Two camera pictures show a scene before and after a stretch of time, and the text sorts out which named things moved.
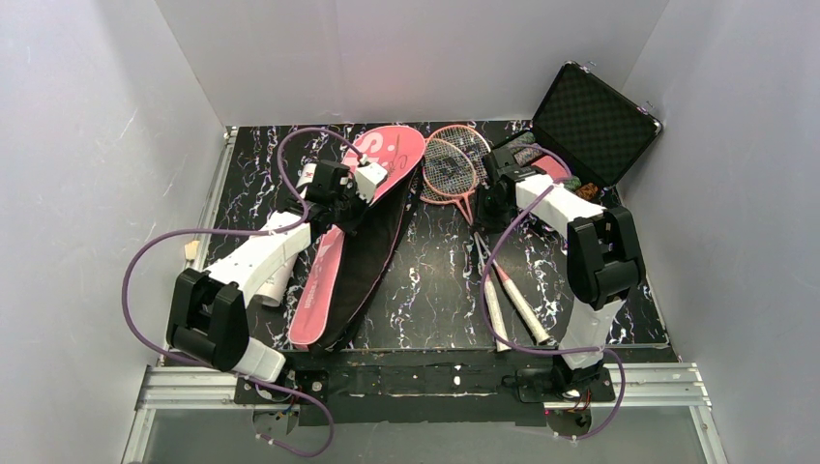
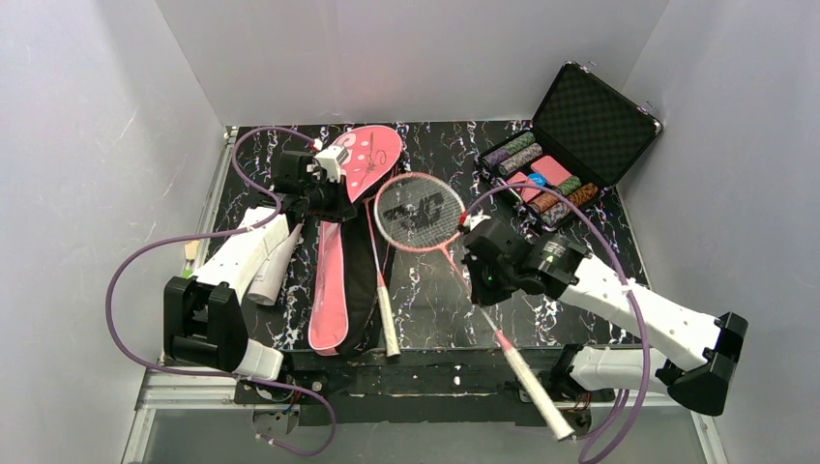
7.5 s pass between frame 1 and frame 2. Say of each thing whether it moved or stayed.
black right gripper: moved
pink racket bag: moved
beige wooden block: stayed
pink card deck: stayed
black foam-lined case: stayed
